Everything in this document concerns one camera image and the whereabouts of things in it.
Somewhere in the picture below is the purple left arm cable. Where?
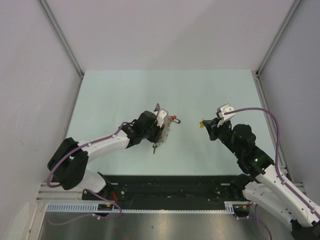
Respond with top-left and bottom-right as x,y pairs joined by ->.
46,103 -> 161,188

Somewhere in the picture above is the green capped key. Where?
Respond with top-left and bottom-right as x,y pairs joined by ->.
152,141 -> 164,154

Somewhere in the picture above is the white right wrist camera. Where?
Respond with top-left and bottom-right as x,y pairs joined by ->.
216,103 -> 235,127

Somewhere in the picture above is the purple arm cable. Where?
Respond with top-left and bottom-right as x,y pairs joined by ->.
223,107 -> 320,223
46,103 -> 161,188

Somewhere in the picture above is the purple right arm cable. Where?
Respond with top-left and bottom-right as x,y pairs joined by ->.
223,107 -> 320,223

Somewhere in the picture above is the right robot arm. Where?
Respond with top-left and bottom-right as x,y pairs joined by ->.
200,118 -> 320,240

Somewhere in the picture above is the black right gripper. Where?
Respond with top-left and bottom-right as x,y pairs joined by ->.
203,117 -> 242,157

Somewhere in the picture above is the white slotted cable duct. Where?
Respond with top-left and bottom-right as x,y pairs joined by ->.
46,201 -> 250,214

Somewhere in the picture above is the keyring bunch with chain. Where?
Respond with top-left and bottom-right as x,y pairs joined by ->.
158,115 -> 181,143

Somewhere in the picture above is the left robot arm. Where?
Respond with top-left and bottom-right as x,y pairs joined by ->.
47,109 -> 169,200

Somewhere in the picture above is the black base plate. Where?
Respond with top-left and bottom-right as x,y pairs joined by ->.
99,175 -> 251,207

